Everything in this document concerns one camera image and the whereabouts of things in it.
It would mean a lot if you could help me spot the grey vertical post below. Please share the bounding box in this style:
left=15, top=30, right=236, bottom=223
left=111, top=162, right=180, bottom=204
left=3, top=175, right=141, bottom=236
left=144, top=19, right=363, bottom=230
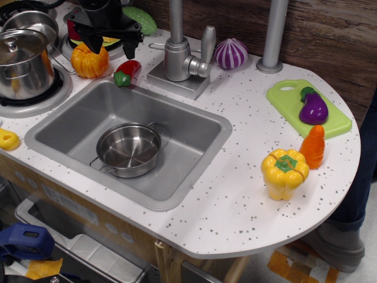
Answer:
left=256, top=0, right=289, bottom=74

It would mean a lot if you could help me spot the yellow toy bell pepper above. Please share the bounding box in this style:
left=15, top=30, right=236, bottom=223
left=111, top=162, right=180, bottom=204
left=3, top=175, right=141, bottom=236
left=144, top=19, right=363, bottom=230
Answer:
left=261, top=149, right=310, bottom=200

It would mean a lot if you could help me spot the purple toy eggplant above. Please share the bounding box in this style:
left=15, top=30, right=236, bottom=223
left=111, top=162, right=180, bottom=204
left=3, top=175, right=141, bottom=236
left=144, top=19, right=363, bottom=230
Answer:
left=299, top=87, right=329, bottom=125

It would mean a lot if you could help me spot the grey stove burner ring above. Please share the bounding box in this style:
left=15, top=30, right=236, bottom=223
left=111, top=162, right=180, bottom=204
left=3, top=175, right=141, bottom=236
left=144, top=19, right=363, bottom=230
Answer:
left=0, top=64, right=74, bottom=119

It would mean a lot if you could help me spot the grey shoe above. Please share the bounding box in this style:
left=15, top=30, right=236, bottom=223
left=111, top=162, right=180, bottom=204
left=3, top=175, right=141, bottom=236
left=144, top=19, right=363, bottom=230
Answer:
left=300, top=223, right=365, bottom=273

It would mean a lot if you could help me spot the steel bowl on stove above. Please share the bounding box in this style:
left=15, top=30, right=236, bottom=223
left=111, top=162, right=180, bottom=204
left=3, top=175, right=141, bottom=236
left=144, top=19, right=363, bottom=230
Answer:
left=2, top=11, right=59, bottom=48

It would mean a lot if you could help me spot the red toy vegetable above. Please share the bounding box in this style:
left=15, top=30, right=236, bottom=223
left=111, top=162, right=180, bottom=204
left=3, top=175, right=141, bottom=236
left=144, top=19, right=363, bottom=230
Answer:
left=67, top=19, right=81, bottom=41

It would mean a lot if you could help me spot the grey toy sink basin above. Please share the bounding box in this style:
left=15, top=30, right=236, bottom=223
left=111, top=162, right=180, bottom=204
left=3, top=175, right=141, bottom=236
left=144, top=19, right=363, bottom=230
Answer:
left=25, top=78, right=232, bottom=210

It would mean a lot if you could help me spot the small steel pan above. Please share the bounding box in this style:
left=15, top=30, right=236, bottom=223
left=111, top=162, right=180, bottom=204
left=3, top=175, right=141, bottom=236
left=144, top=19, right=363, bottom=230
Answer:
left=90, top=122, right=166, bottom=178

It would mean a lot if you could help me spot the purple striped toy onion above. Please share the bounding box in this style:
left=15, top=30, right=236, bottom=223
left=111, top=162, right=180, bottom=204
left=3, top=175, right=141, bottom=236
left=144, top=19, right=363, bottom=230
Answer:
left=214, top=38, right=249, bottom=70

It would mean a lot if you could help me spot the blue jeans leg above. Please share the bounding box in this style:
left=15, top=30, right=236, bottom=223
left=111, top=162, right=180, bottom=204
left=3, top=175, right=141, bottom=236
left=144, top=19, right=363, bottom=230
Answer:
left=328, top=94, right=376, bottom=231

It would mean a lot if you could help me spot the silver toy faucet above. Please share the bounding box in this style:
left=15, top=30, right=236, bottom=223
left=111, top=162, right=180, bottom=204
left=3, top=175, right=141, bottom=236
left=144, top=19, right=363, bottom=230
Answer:
left=147, top=1, right=216, bottom=100

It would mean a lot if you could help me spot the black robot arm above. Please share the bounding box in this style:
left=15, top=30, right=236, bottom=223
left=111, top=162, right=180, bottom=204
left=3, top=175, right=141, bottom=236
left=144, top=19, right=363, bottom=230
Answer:
left=68, top=1, right=144, bottom=59

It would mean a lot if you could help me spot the red toy chili pepper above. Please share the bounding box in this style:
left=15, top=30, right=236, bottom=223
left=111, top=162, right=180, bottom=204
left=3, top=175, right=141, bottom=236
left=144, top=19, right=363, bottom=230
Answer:
left=113, top=60, right=141, bottom=87

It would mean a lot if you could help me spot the steel pot with lid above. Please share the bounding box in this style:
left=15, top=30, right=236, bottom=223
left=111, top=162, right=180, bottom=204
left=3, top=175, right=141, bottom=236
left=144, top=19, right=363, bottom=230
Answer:
left=1, top=29, right=55, bottom=100

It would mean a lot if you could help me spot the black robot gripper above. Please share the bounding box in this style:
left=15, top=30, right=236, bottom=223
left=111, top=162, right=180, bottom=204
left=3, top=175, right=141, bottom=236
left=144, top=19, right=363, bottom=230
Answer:
left=69, top=8, right=144, bottom=59

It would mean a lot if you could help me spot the yellow toy piece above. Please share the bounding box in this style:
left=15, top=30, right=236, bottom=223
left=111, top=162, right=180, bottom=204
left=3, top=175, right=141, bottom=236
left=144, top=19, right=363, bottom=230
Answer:
left=0, top=128, right=19, bottom=150

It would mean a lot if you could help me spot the green toy cutting board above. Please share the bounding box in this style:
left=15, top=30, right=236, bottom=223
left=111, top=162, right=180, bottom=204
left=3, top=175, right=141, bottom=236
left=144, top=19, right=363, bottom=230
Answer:
left=266, top=80, right=352, bottom=139

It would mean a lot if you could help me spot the orange toy pumpkin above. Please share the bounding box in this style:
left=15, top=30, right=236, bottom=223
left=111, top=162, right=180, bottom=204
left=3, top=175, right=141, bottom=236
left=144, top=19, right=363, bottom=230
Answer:
left=70, top=43, right=110, bottom=78

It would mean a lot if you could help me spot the green toy bitter gourd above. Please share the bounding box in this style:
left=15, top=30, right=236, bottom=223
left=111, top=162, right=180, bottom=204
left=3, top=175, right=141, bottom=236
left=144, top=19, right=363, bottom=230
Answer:
left=122, top=6, right=157, bottom=35

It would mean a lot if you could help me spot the orange toy carrot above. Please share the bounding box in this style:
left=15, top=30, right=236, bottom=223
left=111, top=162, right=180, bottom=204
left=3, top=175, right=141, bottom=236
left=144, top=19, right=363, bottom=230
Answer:
left=299, top=125, right=325, bottom=169

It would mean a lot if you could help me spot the toy corn on plate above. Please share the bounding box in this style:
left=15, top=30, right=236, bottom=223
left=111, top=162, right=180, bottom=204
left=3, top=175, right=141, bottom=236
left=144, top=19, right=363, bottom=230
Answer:
left=102, top=37, right=120, bottom=47

